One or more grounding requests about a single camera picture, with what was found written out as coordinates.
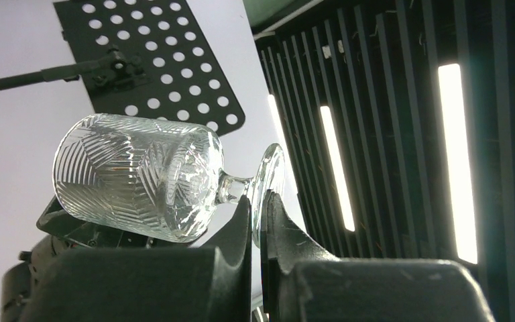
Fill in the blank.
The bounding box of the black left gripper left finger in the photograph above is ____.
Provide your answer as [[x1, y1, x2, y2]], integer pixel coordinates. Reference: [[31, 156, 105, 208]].
[[20, 197, 251, 321]]

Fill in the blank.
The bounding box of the black perforated plate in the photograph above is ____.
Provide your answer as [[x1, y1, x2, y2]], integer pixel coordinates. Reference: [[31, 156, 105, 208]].
[[54, 1, 245, 136]]

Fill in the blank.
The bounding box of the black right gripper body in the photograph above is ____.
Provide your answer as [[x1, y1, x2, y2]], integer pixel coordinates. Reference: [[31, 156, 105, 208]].
[[36, 197, 192, 248]]

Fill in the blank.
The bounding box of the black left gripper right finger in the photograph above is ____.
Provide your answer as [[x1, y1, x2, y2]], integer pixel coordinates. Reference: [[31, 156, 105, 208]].
[[261, 191, 494, 321]]

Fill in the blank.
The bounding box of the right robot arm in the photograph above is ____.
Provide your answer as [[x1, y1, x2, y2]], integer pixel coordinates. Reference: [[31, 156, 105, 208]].
[[0, 226, 213, 321]]

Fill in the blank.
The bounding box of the clear patterned wine glass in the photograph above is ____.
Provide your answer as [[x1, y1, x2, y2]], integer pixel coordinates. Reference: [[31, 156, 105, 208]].
[[52, 113, 285, 244]]

